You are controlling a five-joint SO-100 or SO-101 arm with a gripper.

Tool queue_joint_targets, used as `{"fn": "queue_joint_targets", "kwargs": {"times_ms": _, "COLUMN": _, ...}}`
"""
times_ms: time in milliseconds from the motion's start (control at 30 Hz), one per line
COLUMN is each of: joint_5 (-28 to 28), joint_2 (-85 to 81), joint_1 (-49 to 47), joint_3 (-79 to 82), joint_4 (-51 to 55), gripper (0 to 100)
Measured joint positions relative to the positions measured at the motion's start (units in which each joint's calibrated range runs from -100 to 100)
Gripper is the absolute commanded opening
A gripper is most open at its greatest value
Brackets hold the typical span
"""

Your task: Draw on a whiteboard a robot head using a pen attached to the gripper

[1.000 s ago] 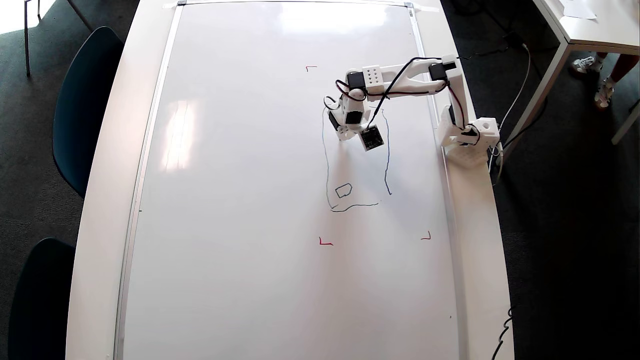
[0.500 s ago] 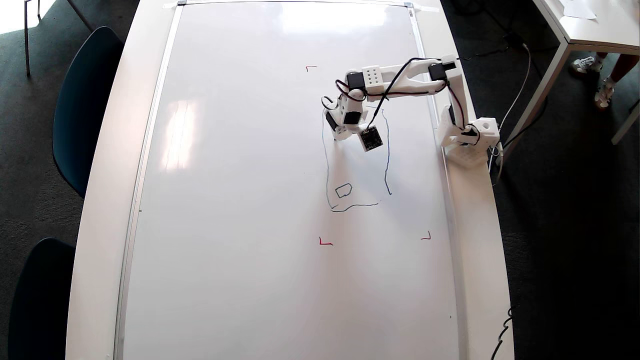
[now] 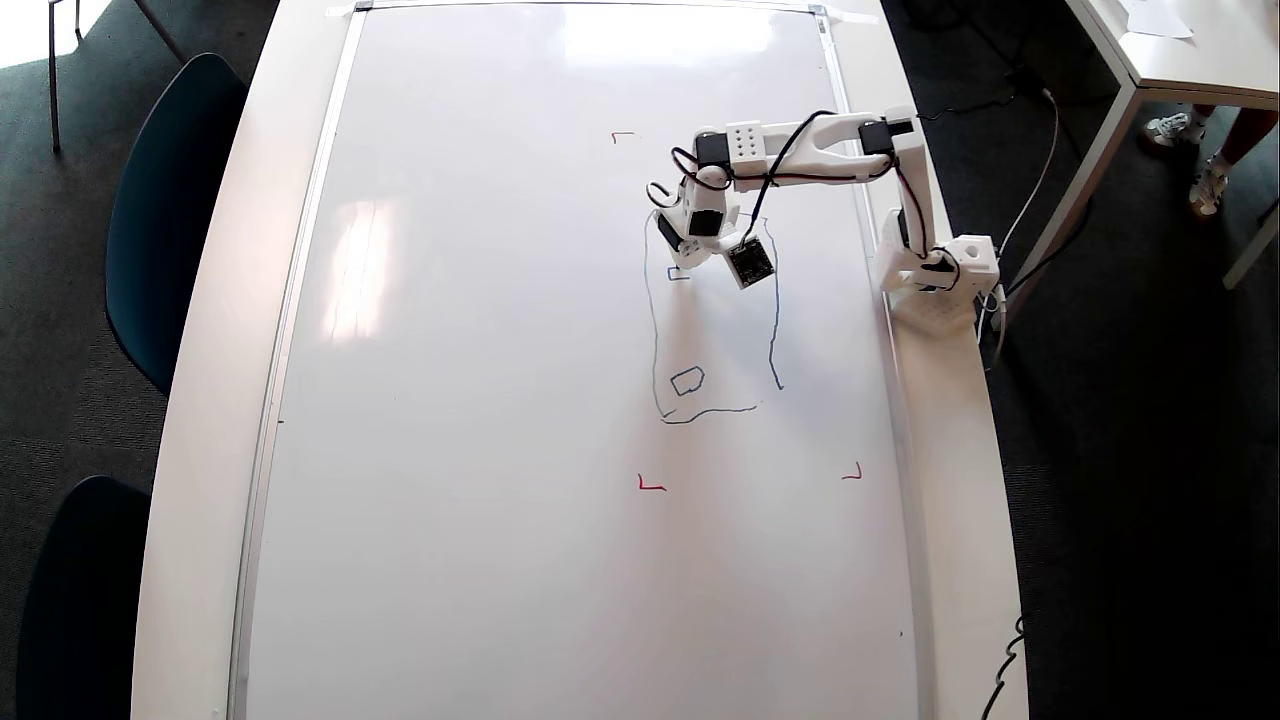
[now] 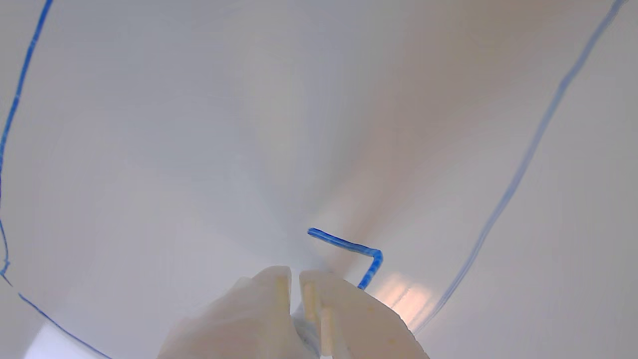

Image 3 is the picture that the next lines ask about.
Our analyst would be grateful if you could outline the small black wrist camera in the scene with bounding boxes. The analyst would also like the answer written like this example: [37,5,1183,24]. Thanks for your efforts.
[725,237,778,291]

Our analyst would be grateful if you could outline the large white whiteboard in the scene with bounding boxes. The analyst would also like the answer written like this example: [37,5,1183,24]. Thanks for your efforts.
[228,0,936,720]

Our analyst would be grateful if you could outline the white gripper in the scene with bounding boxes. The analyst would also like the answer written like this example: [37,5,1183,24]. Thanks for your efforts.
[655,178,743,269]

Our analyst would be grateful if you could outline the grey metal furniture leg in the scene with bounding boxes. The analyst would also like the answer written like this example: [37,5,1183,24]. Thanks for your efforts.
[135,0,186,63]
[48,0,86,153]

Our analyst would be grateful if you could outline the coiled black cable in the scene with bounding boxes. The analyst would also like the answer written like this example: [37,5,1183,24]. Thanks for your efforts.
[980,612,1028,720]

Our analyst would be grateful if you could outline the white sneaker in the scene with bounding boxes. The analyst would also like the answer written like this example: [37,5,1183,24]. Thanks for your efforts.
[1145,112,1206,149]
[1190,155,1231,216]

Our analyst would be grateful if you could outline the thin black power cable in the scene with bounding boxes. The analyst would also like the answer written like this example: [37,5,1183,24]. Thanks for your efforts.
[915,92,1031,123]

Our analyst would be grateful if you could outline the white paper sheet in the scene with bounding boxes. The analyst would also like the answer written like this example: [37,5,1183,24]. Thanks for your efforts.
[1115,0,1196,39]

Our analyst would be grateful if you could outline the white side table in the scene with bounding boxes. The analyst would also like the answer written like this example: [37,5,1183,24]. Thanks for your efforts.
[1005,0,1280,326]

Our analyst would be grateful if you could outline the red and black servo cable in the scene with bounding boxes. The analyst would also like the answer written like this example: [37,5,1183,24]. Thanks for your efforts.
[670,146,936,261]

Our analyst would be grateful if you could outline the black camera cable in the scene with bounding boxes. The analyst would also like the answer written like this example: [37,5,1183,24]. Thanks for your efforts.
[740,110,866,249]

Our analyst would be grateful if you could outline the dark blue chair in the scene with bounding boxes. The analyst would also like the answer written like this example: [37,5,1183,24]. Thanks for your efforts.
[15,475,153,720]
[105,52,251,396]

